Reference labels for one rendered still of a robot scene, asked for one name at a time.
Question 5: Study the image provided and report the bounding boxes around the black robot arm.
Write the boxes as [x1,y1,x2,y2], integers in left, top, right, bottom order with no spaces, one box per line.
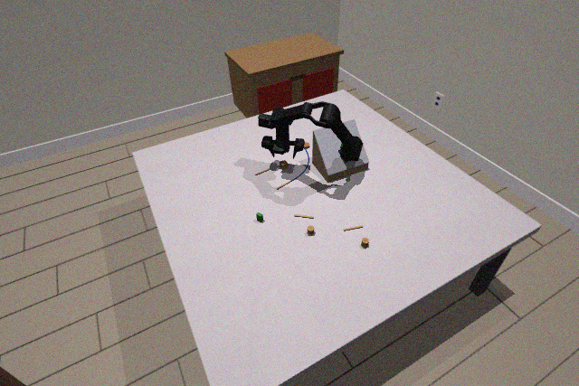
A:
[258,101,364,163]

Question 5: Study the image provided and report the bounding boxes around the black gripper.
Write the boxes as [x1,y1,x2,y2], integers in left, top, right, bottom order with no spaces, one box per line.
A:
[261,131,305,159]

